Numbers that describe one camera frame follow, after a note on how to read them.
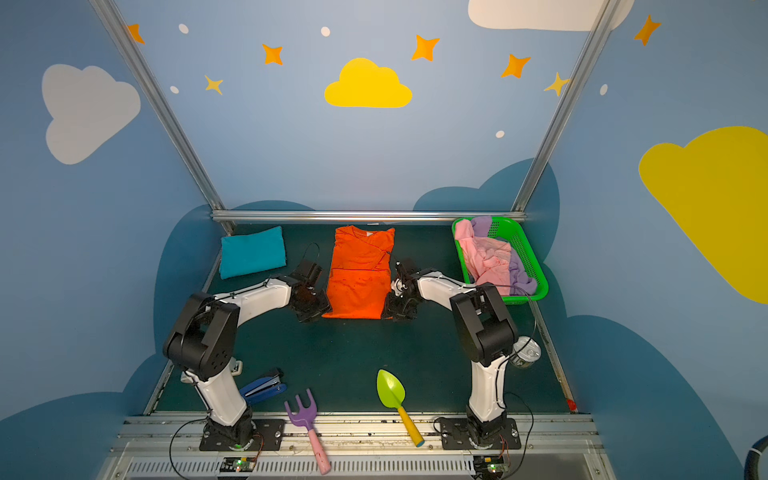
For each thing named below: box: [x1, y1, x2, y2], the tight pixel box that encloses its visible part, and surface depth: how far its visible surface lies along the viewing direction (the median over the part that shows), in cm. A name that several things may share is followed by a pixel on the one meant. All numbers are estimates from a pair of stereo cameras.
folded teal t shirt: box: [219, 226, 287, 280], surface depth 114 cm
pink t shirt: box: [454, 219, 511, 296], surface depth 103 cm
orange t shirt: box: [322, 225, 396, 320], surface depth 109 cm
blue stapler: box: [239, 375, 287, 404], surface depth 81 cm
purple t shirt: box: [471, 216, 537, 296], surface depth 104 cm
